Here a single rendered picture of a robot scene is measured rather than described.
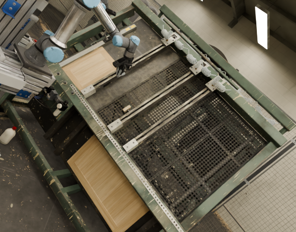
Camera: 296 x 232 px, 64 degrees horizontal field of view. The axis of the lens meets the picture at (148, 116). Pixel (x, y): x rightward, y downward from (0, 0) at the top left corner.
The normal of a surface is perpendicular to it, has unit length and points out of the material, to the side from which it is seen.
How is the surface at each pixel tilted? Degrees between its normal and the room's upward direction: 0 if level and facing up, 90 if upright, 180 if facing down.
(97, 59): 60
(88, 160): 90
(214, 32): 90
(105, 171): 90
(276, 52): 90
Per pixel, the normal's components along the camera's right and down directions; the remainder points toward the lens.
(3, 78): 0.55, 0.70
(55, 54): 0.35, 0.73
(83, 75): 0.05, -0.42
